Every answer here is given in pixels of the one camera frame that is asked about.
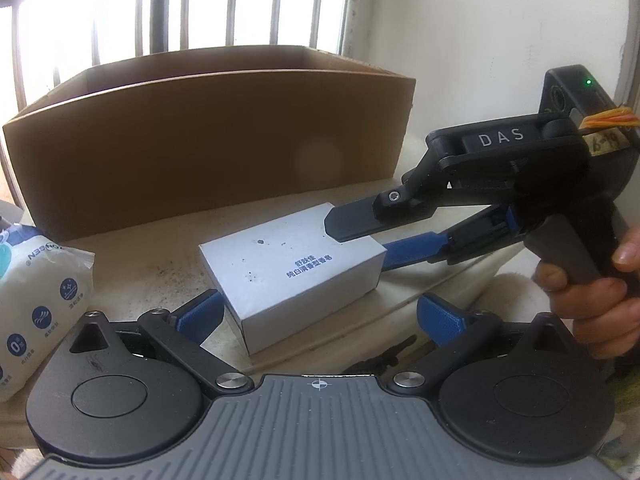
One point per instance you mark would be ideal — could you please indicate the brown cardboard box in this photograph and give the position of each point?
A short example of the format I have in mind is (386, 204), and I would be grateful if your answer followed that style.
(150, 138)

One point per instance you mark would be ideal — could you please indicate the blue white wet wipes pack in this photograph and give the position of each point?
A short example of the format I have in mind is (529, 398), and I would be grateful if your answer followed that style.
(45, 289)

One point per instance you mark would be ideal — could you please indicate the black tracking camera box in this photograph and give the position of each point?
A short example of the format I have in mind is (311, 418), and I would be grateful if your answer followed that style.
(572, 91)

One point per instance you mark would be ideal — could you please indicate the person's right hand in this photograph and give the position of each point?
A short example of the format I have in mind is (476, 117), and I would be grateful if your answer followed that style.
(593, 286)

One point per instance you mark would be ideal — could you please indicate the metal window guard rails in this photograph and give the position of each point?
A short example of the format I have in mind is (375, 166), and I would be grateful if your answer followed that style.
(46, 42)

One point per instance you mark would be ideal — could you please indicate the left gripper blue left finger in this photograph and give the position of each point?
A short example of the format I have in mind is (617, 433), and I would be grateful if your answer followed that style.
(199, 317)

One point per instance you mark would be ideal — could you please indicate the white rectangular carton box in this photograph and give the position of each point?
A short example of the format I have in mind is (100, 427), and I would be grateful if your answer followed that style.
(284, 275)

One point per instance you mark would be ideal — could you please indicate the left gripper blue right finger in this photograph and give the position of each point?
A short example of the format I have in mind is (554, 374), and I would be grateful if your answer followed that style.
(440, 320)

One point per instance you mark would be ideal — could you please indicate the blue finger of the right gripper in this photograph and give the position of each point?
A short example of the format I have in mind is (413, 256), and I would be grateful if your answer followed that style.
(365, 217)
(429, 246)

